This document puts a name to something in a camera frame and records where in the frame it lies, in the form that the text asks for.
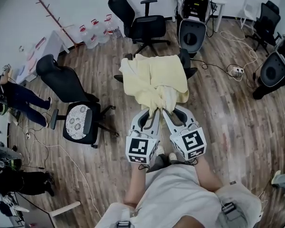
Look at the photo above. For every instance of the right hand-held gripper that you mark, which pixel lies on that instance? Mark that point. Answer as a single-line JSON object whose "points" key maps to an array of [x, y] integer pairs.
{"points": [[191, 142]]}

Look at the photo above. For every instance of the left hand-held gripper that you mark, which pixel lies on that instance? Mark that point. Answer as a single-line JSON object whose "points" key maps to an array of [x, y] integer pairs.
{"points": [[137, 147]]}

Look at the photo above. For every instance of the pale yellow clothing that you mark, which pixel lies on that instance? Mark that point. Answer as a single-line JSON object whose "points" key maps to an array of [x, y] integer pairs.
{"points": [[154, 77]]}

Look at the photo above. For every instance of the black chair with armrests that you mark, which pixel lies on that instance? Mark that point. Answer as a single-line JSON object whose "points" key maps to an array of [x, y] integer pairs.
{"points": [[188, 65]]}

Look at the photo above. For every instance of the person's right forearm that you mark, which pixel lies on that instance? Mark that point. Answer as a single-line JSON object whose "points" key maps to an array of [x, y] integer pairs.
{"points": [[209, 177]]}

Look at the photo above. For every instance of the person's left forearm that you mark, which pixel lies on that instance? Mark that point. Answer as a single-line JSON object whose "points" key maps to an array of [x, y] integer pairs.
{"points": [[136, 186]]}

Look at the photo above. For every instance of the black office chair with cushion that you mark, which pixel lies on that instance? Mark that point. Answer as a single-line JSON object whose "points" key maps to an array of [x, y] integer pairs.
{"points": [[61, 82]]}

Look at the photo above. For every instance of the black high-back office chair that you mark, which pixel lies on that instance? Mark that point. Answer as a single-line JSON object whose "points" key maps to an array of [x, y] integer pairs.
{"points": [[142, 25]]}

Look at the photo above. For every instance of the black mesh office chair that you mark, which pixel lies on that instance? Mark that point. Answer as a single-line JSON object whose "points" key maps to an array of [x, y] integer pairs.
{"points": [[267, 25]]}

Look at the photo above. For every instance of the white plain chair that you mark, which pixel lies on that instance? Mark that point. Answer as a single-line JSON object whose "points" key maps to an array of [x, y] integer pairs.
{"points": [[248, 8]]}

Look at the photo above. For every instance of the person's white shoe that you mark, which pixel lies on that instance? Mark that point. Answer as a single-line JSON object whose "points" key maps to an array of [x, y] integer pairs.
{"points": [[160, 150], [173, 157]]}

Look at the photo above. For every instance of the person's dark trousers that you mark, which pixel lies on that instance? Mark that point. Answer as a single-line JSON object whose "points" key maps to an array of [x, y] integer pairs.
{"points": [[159, 163]]}

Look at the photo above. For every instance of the white patterned seat cushion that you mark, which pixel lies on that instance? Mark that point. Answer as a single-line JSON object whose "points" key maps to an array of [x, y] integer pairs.
{"points": [[77, 119]]}

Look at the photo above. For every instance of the white power strip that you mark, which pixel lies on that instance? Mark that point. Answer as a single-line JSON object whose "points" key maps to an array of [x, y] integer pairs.
{"points": [[236, 70]]}

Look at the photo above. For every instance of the person's light shirt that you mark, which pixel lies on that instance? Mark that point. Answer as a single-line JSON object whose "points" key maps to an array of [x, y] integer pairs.
{"points": [[178, 198]]}

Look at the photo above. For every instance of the white black backpack rig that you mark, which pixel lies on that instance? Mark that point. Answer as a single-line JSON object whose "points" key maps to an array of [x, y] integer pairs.
{"points": [[192, 32], [273, 70]]}

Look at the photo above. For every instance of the clear water jug red cap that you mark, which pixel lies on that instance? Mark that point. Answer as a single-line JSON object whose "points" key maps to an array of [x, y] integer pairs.
{"points": [[98, 32], [88, 38], [111, 26]]}

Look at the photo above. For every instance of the light wooden table leg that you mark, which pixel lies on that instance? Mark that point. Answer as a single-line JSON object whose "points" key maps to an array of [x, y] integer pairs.
{"points": [[64, 209]]}

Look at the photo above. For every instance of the white desk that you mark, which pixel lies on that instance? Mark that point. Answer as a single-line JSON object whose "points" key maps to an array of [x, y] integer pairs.
{"points": [[50, 44]]}

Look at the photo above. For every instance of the red wooden coat rack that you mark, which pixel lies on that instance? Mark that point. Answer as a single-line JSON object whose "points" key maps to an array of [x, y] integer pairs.
{"points": [[54, 18]]}

